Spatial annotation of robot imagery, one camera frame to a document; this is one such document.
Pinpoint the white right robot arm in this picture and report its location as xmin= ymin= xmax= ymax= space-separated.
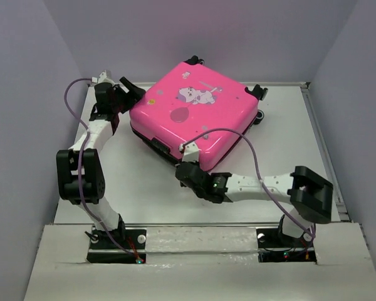
xmin=175 ymin=162 xmax=333 ymax=246

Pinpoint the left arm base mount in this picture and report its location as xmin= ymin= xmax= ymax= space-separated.
xmin=85 ymin=227 xmax=147 ymax=264

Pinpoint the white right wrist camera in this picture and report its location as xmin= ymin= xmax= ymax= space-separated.
xmin=179 ymin=142 xmax=200 ymax=163

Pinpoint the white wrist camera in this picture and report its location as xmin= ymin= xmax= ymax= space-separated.
xmin=179 ymin=142 xmax=200 ymax=163
xmin=90 ymin=70 xmax=115 ymax=85

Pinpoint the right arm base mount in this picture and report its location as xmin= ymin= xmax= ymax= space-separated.
xmin=257 ymin=228 xmax=317 ymax=263

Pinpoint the aluminium table rail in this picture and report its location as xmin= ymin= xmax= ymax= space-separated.
xmin=301 ymin=82 xmax=352 ymax=222

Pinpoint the pink hard-shell suitcase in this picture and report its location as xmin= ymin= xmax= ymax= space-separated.
xmin=129 ymin=55 xmax=268 ymax=171

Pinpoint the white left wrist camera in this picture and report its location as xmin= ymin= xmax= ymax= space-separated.
xmin=90 ymin=70 xmax=115 ymax=85

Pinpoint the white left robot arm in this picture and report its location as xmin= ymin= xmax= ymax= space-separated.
xmin=56 ymin=77 xmax=145 ymax=248

